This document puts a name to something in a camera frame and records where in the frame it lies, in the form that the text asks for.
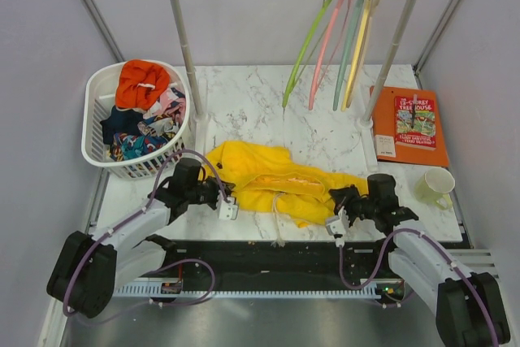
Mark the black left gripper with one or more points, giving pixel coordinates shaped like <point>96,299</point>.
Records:
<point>217,188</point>

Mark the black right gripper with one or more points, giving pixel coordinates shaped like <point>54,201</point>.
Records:
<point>342,197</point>

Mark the yellow shorts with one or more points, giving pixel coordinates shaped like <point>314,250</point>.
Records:
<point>279,200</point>

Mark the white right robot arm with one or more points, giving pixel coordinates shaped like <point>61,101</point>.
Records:
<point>467,305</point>

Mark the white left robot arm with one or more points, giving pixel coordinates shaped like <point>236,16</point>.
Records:
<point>91,267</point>

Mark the green hanger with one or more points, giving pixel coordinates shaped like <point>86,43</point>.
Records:
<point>292,80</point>

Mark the yellow hanger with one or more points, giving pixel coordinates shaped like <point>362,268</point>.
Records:
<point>357,54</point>

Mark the pink hanger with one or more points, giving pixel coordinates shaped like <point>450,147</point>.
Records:
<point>319,73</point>

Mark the beige wooden hanger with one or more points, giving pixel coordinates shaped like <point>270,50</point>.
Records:
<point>367,33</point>

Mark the teal hanger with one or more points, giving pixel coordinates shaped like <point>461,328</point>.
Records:
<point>348,42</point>

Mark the pale yellow mug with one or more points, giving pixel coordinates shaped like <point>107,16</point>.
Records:
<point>434,188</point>

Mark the colourful comic print garment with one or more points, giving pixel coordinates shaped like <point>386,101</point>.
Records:
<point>128,147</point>

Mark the pink patterned garment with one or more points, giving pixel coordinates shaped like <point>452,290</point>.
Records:
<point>166,115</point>

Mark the white plastic laundry basket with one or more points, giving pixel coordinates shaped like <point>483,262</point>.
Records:
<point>100,98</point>

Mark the navy blue garment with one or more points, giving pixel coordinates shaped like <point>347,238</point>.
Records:
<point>119,121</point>

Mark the red storey treehouse book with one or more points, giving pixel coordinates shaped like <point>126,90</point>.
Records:
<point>415,122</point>

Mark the orange garment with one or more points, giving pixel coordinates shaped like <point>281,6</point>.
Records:
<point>141,83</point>

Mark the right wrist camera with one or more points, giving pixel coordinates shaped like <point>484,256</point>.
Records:
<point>337,227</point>

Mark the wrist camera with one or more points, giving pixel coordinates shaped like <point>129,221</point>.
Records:
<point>227,209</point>
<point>337,227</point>

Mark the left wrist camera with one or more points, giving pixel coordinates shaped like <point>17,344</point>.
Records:
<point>227,209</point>

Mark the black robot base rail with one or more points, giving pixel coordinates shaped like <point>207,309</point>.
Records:
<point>260,265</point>

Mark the white slotted cable duct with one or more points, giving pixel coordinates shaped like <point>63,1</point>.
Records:
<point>168,289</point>

